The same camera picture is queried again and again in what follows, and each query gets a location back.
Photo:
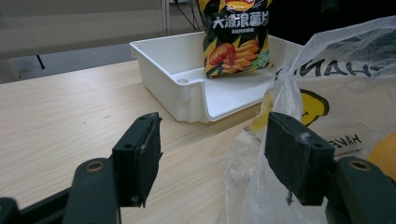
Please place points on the clear plastic bag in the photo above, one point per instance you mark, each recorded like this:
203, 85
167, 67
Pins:
348, 105

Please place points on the white plastic bin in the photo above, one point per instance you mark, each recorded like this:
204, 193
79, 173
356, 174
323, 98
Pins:
168, 81

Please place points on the beige background desk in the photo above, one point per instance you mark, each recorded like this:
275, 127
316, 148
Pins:
77, 25

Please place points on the yellow black chip bag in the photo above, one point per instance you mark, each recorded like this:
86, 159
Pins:
236, 37

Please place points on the black curtain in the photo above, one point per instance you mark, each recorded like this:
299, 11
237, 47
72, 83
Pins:
299, 18

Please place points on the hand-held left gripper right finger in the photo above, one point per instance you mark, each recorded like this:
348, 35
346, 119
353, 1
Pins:
295, 158

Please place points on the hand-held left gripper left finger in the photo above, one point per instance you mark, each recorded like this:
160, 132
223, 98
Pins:
137, 161

